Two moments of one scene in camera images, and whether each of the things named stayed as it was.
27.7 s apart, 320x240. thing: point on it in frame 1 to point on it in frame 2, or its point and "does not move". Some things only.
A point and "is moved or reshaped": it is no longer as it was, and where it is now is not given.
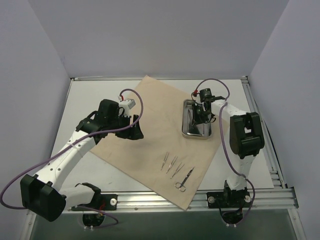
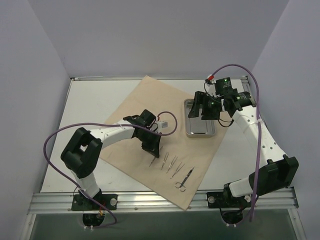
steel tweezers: [171, 164] does not move
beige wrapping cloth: [164, 160] does not move
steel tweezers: [190, 114] is moved or reshaped
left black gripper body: [128, 131] to [152, 146]
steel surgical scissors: [180, 186] does not move
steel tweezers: [177, 170] does not move
